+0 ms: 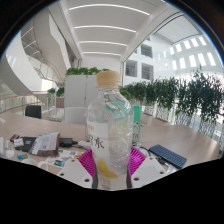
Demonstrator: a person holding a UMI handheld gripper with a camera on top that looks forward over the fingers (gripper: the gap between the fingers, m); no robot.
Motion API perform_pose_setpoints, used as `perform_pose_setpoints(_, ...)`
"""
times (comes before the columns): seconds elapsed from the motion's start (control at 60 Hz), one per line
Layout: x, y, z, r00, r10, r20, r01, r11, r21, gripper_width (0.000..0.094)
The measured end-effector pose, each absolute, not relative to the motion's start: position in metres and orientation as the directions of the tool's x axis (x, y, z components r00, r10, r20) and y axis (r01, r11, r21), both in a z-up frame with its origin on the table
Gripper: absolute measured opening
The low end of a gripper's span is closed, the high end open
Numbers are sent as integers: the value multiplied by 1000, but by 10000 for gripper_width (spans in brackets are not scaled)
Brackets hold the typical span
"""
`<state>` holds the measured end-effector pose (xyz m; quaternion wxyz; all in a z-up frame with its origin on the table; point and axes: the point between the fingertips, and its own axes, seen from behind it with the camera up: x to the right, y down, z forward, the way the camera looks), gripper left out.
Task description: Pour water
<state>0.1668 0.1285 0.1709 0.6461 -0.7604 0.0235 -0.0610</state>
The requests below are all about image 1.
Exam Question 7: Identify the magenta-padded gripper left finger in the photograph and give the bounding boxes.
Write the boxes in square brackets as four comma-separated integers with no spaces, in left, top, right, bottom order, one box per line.
[56,148,99,190]

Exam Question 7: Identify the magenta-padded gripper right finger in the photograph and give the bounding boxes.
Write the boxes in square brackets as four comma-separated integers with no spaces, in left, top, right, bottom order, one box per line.
[127,146,170,190]

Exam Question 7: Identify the clear plastic drink bottle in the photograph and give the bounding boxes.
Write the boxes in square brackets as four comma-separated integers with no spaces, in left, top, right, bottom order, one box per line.
[85,70,135,191]

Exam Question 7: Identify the colourful sticker sheet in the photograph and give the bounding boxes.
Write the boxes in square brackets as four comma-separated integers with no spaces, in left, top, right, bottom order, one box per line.
[45,149,83,168]

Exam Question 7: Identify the dark blue keyboard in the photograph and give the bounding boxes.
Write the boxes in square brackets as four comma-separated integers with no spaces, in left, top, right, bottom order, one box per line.
[147,143,188,170]

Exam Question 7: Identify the black power adapter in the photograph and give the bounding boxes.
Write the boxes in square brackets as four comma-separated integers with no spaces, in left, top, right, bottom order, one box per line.
[58,137,79,149]

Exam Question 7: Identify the white chair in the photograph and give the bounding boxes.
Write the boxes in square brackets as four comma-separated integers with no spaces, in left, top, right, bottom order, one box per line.
[63,106,89,125]

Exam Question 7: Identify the black chair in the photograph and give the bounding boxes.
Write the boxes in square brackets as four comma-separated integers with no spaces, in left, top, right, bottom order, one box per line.
[24,104,43,120]

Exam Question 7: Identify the white planter cabinet with plants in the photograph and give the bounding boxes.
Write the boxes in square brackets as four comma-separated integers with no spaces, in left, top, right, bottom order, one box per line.
[63,66,112,125]

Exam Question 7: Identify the potted green plants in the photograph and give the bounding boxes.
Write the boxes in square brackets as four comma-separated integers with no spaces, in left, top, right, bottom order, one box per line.
[46,86,66,109]

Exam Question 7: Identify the row of green trees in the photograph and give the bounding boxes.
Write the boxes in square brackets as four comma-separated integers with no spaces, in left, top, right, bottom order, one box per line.
[119,67,224,138]

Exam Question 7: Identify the ceiling light strips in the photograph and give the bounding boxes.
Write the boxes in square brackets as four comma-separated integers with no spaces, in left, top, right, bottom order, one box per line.
[68,2,152,58]

